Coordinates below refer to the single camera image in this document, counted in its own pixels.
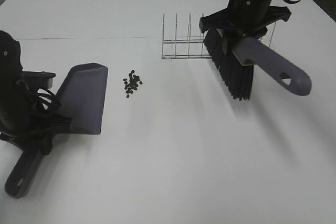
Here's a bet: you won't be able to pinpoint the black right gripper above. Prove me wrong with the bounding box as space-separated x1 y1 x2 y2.
199 0 291 37

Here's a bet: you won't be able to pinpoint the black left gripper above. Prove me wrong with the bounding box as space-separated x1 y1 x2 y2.
1 30 72 155

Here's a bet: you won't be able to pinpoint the grey hand brush black bristles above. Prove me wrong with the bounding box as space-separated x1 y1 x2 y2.
204 28 312 101

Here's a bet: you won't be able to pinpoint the grey plastic dustpan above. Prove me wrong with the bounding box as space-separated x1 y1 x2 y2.
5 63 108 198

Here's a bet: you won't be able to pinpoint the pile of coffee beans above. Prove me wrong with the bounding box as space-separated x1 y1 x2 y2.
123 69 143 98

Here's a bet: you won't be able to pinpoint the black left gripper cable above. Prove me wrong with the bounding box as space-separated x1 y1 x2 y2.
28 87 62 117

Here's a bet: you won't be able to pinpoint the chrome wire rack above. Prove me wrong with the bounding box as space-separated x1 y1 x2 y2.
161 15 270 59

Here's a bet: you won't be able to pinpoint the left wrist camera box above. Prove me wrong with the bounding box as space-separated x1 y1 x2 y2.
23 71 56 90

